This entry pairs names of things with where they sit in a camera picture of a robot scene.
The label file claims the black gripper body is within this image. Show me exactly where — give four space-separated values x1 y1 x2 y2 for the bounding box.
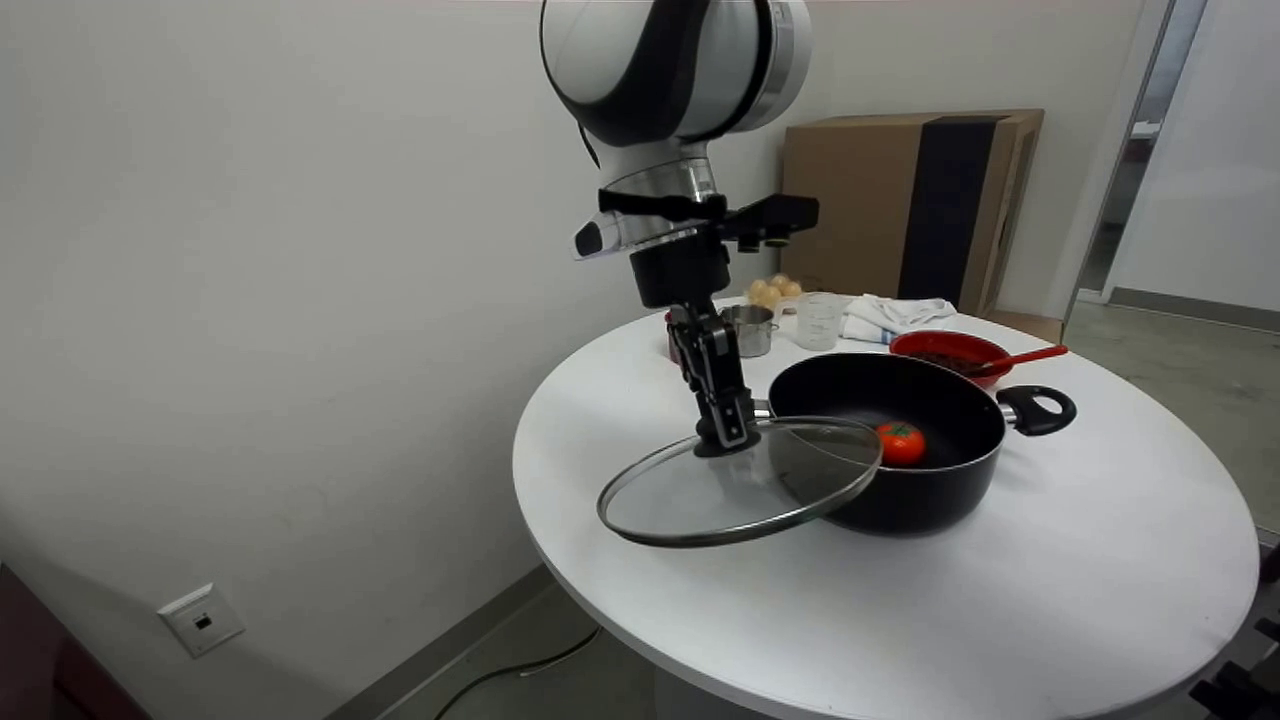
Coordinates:
626 235 735 312

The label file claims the glass lid with black knob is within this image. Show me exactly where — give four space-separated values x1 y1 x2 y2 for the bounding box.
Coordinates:
592 414 888 554

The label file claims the orange toy fruit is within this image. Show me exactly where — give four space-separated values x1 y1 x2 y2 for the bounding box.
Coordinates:
873 421 930 467

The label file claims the black cooking pot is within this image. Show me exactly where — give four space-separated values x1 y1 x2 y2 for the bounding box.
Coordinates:
763 350 1081 535

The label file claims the small wooden piece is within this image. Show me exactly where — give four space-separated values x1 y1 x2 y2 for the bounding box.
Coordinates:
744 271 807 316

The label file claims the clear plastic cup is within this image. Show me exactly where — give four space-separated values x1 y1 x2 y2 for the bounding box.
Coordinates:
793 292 853 351

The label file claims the white cloth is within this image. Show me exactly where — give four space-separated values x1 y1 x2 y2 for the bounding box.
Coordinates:
838 292 965 350

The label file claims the red bowl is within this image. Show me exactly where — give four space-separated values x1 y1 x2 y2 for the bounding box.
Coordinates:
888 329 1015 386

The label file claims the black flat panel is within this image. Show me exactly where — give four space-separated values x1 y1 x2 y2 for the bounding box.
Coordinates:
895 118 1003 307

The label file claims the black stand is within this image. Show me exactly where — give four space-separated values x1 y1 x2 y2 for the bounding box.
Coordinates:
1187 544 1280 720

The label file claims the dark red cabinet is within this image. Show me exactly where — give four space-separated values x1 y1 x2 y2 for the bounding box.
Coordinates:
0 565 153 720

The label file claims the black floor cable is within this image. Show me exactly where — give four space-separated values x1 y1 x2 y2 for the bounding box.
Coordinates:
428 627 600 720

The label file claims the grey door frame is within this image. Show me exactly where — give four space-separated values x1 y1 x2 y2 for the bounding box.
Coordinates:
1055 0 1211 332

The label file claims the white wall outlet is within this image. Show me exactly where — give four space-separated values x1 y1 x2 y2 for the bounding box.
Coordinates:
156 579 246 660

